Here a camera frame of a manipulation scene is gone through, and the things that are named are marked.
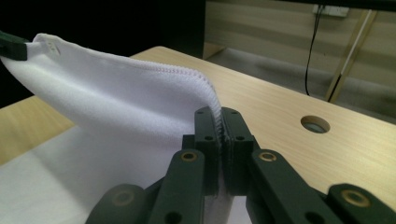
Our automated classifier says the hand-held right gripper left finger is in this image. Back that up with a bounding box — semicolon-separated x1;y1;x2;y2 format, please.
181;105;222;198

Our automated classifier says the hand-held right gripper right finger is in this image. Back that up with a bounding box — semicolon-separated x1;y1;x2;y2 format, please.
220;106;261;198

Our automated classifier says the pale lavender printed towel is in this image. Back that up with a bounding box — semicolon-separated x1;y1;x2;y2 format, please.
0;32;253;224

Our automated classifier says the beige slanted stand leg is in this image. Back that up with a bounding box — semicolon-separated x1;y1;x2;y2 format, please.
323;8;379;105

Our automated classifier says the black cable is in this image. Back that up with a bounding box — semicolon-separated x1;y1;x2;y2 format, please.
304;4;325;97

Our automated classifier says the white wall socket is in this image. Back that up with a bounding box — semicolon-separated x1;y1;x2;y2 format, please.
312;4;350;19

